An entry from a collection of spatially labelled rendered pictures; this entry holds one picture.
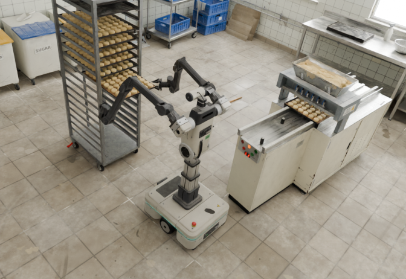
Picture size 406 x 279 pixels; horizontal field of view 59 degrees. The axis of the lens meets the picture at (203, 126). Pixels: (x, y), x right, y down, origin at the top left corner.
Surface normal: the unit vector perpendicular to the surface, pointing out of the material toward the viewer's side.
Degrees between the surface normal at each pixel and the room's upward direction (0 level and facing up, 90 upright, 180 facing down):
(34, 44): 91
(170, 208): 0
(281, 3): 90
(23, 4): 90
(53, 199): 0
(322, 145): 90
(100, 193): 0
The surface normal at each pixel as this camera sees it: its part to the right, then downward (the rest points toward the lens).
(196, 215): 0.11, -0.80
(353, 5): -0.68, 0.37
